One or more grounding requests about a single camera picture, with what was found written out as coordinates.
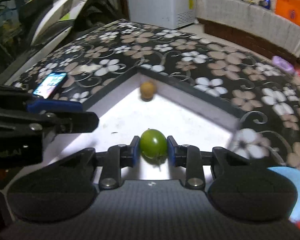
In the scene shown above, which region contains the green tomato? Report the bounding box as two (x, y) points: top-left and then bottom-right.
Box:
(140, 129), (168, 165)

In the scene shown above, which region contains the smartphone with lit screen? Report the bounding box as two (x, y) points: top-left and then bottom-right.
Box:
(32, 72), (68, 99)

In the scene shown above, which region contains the black white shallow tray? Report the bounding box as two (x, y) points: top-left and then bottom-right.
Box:
(5, 65), (246, 196)

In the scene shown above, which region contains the brown kiwi fruit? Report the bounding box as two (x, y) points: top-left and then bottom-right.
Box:
(140, 81), (157, 100)

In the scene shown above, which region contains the white black scooter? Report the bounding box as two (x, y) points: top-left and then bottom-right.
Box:
(0, 0), (93, 84)

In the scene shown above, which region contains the black floral tablecloth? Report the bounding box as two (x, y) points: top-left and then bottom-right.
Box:
(13, 20), (300, 170)

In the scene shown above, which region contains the light blue plate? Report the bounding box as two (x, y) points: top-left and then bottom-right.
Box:
(267, 166), (300, 224)

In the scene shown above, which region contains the purple plastic toy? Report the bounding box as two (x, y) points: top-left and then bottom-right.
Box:
(271, 56), (295, 75)

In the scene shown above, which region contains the low cabinet with lace cloth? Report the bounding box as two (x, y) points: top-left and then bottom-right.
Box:
(197, 0), (300, 63)

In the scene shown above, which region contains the white chest freezer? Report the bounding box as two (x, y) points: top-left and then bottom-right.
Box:
(127, 0), (196, 29)

